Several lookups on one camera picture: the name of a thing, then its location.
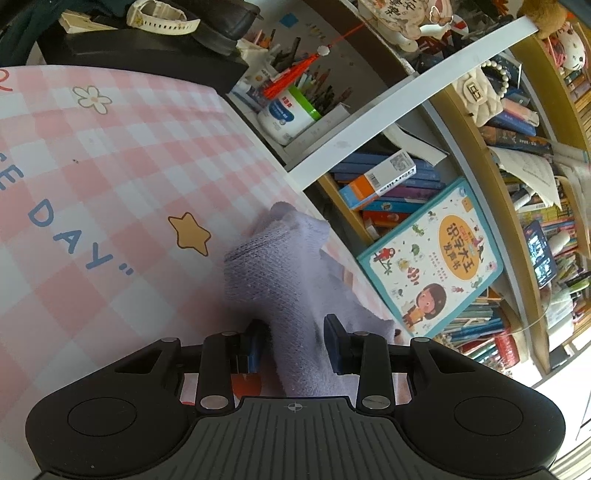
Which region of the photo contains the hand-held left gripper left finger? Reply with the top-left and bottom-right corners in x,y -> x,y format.
111,319 -> 267,414

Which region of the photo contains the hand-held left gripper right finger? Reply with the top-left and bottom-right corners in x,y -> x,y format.
324,315 -> 483,412

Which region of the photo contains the pink and purple knit sweater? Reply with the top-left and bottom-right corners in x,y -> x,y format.
223,201 -> 403,398

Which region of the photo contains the teal bordered children's picture book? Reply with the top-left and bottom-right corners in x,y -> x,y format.
356,178 -> 505,339

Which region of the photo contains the set of blue books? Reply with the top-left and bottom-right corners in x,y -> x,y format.
330,151 -> 446,229

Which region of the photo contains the white and orange carton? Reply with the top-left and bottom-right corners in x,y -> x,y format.
339,151 -> 417,210

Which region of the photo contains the thick red dictionary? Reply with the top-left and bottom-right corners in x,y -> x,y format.
492,335 -> 529,367

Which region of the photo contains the pink checked table mat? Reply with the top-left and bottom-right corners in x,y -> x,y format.
0,66 -> 402,480

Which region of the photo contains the smartphone showing video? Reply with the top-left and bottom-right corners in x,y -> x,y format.
524,219 -> 557,289

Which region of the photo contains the white jar with blue label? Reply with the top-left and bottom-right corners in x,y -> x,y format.
256,85 -> 322,145

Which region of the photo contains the red tassel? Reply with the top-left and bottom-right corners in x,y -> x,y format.
263,22 -> 365,100
270,39 -> 354,116

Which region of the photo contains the wooden bookshelf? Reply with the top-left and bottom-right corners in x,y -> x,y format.
226,0 -> 591,384

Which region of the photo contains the row of upper shelf books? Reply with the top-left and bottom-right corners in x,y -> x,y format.
478,55 -> 591,333

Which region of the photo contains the cream quilted handbag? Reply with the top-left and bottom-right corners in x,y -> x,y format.
451,55 -> 511,126

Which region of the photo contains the black box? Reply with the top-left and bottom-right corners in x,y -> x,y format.
34,25 -> 250,95

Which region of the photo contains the dark brown leather item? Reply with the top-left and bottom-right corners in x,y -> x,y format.
185,0 -> 263,57

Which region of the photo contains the cartoon character ornament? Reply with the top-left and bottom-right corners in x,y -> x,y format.
358,0 -> 455,52

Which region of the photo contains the white wristwatch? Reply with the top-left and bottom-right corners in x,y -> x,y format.
126,0 -> 201,37

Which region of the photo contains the white plush toy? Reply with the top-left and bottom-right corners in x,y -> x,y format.
542,21 -> 587,72

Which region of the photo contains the brown plush toy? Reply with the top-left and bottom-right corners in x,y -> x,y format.
517,0 -> 566,40

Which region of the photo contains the dark cloth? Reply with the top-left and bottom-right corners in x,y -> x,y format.
0,0 -> 134,51

